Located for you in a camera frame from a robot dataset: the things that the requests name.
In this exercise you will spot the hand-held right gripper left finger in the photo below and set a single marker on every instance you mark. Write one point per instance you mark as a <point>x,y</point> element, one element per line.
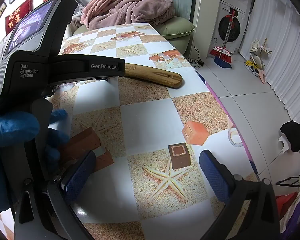
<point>80,177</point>

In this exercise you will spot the white curtain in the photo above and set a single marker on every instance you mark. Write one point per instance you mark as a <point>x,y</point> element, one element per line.
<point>285,55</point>

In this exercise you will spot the white washing machine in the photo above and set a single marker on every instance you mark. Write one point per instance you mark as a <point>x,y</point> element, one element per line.
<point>231,27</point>

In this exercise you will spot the black metal rack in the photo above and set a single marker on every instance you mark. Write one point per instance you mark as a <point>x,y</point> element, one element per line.
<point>293,180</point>

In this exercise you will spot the black cloth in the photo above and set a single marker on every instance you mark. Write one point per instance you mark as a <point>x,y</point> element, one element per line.
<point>293,135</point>

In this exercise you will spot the colourful clothes heap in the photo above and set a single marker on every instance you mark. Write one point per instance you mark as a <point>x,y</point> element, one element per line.
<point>298,212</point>

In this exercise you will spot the pink slipper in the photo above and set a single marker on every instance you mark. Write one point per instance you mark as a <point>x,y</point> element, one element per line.
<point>262,76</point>

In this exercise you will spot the blue dustpan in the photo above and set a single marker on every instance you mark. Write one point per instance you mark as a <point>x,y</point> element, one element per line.
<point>223,62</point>

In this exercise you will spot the long wooden back scratcher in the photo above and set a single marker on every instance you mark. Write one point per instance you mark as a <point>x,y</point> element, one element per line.
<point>155,76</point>

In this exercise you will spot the white paper piece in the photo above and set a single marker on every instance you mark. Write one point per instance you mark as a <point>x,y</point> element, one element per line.
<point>284,143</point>

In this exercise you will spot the red wall hanging gold characters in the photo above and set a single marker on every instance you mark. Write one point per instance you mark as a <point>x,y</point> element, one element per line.
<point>17,17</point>

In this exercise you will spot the person's left hand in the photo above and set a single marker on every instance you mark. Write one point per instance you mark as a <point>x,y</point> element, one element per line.
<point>12,128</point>

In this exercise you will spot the pink fleece blanket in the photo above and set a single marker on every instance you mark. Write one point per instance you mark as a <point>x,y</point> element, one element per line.
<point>130,5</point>

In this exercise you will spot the red broom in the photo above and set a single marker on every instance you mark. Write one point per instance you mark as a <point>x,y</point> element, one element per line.
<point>221,52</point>

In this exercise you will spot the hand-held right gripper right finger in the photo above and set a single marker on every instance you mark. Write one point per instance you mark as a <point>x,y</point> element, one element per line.
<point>213,177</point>

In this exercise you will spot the green leather sofa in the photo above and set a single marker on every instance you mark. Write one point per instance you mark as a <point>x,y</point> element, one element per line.
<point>180,27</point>

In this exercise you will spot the red bag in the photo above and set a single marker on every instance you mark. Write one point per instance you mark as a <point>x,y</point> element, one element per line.
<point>287,203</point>

